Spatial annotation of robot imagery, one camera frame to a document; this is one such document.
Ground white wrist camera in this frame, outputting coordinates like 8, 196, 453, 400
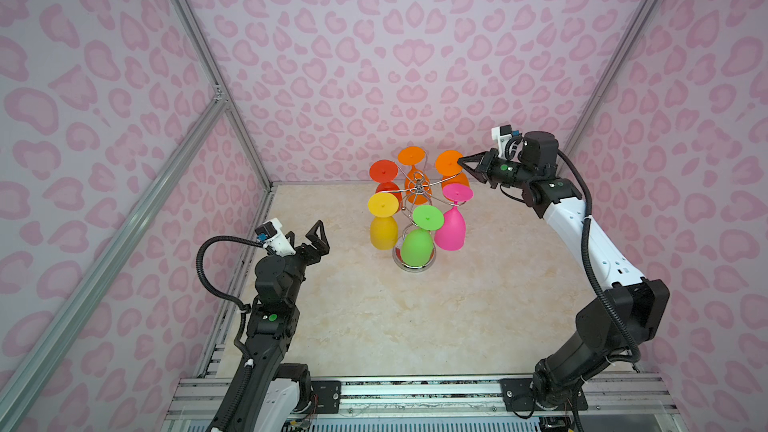
255, 218, 296, 257
491, 124, 523, 160

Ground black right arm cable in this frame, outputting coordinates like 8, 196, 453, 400
503, 134, 642, 364

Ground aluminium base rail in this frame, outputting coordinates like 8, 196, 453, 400
160, 341, 685, 432

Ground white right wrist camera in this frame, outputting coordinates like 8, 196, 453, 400
491, 124, 523, 160

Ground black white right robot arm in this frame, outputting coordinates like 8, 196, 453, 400
458, 125, 670, 410

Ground orange wine glass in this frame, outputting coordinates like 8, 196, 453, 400
398, 146, 431, 206
435, 150, 469, 189

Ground yellow wine glass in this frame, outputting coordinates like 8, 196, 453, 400
368, 192, 400, 250

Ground green wine glass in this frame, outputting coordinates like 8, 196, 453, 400
400, 204, 444, 268

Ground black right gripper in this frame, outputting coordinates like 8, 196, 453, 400
458, 149, 536, 191

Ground red wine glass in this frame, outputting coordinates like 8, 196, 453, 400
369, 159, 403, 205

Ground pink wine glass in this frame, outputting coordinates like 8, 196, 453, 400
435, 183, 473, 251

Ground chrome wire wine glass rack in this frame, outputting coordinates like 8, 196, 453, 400
392, 146, 462, 273

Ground orange wine glass back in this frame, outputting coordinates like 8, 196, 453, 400
398, 146, 431, 206

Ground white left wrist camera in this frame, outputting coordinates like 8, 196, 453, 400
255, 218, 296, 257

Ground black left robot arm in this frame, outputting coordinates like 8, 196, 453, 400
195, 219, 330, 431

